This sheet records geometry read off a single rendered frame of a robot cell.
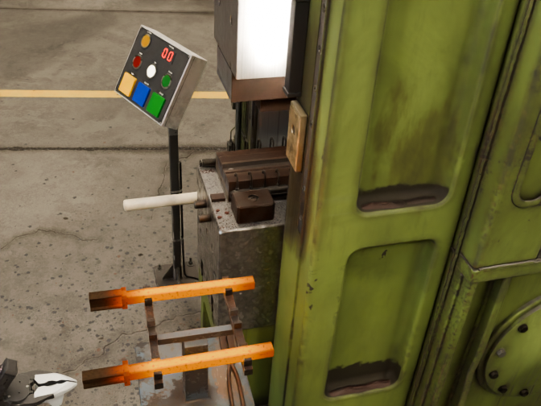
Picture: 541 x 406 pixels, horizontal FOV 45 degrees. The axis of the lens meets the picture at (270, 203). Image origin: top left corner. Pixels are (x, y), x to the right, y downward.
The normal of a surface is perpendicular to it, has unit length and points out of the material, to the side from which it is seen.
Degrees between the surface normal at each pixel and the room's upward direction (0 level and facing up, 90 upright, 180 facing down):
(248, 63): 90
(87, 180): 0
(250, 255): 90
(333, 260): 90
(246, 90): 90
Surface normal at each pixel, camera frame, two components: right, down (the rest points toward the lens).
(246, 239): 0.27, 0.58
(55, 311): 0.06, -0.80
